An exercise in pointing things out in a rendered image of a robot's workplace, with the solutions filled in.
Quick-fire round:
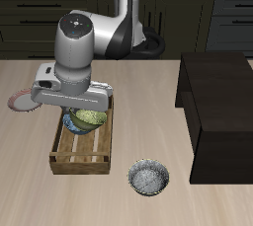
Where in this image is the grey speckled bowl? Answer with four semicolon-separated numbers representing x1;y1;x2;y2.
127;159;171;197

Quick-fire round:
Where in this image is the dark wooden cabinet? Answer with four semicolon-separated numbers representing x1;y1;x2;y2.
175;51;253;186

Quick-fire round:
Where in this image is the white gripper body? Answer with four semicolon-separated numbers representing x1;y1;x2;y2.
31;81;115;113

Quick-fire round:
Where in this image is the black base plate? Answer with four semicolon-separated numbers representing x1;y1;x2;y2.
131;26;166;57

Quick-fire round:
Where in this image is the blue bowl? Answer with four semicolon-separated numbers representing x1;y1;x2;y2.
62;113;100;136

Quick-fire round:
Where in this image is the wooden slat tray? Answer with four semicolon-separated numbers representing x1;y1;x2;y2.
48;94;115;176

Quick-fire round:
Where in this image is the green bowl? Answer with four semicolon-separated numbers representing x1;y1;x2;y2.
68;108;109;131

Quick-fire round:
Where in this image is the pink rimmed white plate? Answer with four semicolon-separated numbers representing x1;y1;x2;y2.
7;88;43;113

